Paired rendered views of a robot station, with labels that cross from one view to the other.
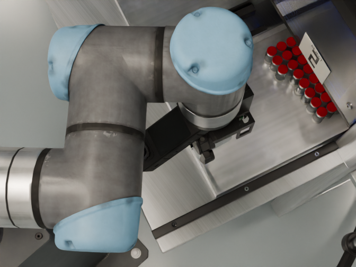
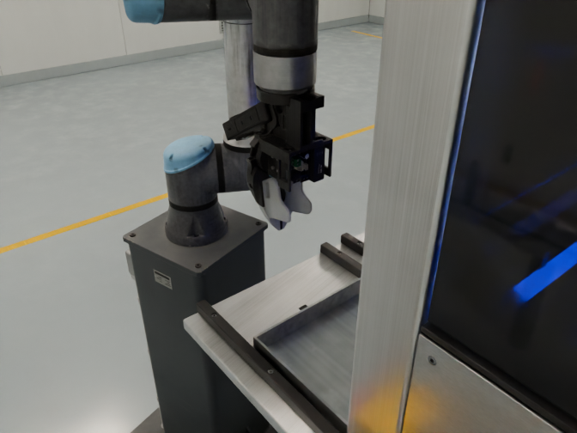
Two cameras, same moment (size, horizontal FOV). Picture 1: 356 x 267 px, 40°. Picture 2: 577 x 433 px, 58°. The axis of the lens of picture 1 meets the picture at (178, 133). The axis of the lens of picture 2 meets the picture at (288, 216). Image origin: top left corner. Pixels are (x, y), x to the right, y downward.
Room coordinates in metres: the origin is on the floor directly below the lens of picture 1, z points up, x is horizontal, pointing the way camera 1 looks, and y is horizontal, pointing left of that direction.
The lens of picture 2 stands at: (-0.02, -0.63, 1.49)
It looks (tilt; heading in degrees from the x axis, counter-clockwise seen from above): 31 degrees down; 70
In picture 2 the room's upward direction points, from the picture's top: straight up
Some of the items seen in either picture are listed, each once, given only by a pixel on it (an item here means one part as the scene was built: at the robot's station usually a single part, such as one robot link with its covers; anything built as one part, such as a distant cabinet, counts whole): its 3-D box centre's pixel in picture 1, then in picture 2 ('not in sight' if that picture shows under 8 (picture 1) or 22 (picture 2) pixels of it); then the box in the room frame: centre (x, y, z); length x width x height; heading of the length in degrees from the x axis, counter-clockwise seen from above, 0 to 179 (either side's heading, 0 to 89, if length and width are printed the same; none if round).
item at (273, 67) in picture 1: (275, 64); not in sight; (0.39, -0.22, 0.90); 0.02 x 0.02 x 0.05
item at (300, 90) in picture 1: (299, 82); not in sight; (0.34, -0.26, 0.90); 0.18 x 0.02 x 0.05; 19
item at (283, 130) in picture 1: (260, 102); (393, 369); (0.31, -0.17, 0.90); 0.34 x 0.26 x 0.04; 109
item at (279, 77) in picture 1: (281, 73); not in sight; (0.37, -0.23, 0.90); 0.02 x 0.02 x 0.05
